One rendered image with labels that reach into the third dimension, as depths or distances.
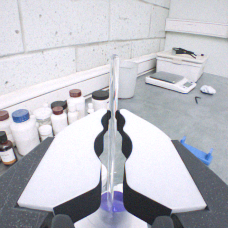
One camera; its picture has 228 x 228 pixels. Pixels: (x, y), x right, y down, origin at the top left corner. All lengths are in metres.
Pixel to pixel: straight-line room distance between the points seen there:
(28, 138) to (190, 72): 0.98
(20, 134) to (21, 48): 0.29
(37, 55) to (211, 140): 0.65
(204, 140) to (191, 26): 1.06
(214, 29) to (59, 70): 1.13
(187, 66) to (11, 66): 0.95
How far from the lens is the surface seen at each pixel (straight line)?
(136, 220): 0.26
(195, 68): 1.16
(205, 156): 0.52
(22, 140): 0.48
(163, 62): 1.21
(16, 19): 0.62
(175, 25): 1.54
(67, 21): 0.73
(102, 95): 0.64
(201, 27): 1.49
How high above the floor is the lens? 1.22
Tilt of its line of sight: 29 degrees down
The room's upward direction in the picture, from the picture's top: 2 degrees clockwise
